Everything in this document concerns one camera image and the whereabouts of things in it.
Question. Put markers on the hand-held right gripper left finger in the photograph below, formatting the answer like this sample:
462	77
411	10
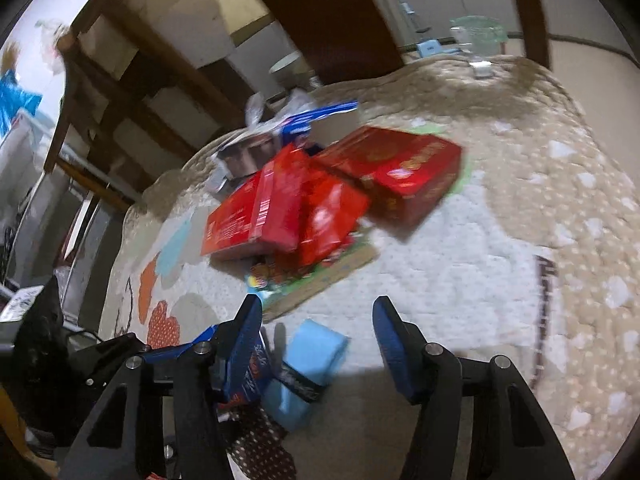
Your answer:
245	340

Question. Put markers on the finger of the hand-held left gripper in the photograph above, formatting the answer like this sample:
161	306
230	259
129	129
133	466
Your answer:
162	354

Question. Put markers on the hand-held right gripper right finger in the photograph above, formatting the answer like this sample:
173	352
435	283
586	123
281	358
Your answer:
395	355

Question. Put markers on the dark blue snack packet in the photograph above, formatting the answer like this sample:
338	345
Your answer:
257	370

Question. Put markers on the light blue packet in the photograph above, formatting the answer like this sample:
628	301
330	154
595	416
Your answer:
310	355

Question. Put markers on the colourful cardboard box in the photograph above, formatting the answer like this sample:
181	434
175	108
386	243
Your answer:
320	285

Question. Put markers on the narrow red box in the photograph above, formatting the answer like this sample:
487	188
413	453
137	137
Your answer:
282	200

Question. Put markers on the red snack packet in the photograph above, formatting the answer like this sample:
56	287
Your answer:
330	215

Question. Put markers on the large red box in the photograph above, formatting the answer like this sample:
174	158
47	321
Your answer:
400	170

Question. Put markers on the blue and silver box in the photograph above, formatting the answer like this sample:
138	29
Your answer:
300	127

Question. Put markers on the printed quilted blanket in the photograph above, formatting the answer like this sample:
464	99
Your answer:
450	270

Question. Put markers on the clear plastic wrap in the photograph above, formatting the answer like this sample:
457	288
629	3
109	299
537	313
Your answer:
256	107

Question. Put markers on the blue plastic bag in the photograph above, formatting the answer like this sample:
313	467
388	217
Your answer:
15	102

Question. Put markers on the white bowl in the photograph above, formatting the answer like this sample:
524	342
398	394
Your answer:
286	67

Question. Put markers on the small white cup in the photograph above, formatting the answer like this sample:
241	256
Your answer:
482	69

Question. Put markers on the light blue small item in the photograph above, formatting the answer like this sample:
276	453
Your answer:
428	49

